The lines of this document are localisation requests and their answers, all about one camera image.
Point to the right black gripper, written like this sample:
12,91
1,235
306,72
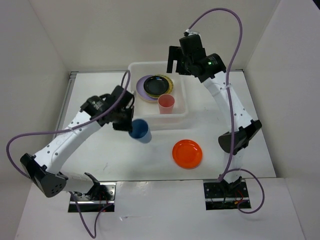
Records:
175,53

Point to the pink plastic cup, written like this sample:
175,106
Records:
166,104

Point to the orange round plate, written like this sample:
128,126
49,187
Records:
187,154

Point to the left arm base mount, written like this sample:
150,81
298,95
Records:
104,199

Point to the white plastic bin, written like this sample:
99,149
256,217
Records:
149,111

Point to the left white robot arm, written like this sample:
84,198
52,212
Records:
44,167

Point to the black round plate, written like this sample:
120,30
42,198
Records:
156,85

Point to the blue plastic cup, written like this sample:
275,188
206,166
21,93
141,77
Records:
140,131

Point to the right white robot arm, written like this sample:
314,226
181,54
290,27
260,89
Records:
242,126

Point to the yellow woven pattern plate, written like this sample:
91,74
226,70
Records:
171,85

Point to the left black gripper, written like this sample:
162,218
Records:
127,126

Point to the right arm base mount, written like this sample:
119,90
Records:
226,196

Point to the purple round plate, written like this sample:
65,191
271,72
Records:
140,85

